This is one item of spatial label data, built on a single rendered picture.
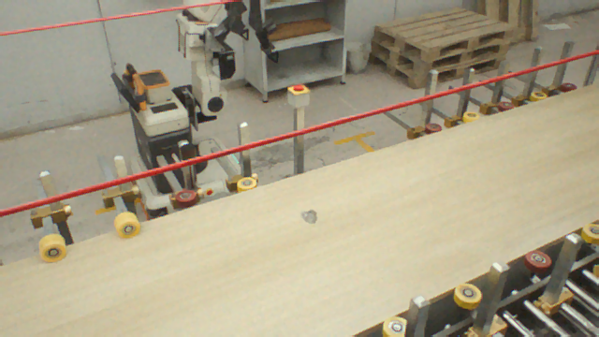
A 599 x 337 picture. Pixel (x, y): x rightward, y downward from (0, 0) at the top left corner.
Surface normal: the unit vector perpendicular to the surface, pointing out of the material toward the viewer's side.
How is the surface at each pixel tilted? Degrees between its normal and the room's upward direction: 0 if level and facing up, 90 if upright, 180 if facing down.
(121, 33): 90
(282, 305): 0
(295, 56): 90
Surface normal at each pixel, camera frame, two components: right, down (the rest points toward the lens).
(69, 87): 0.47, 0.49
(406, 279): 0.00, -0.83
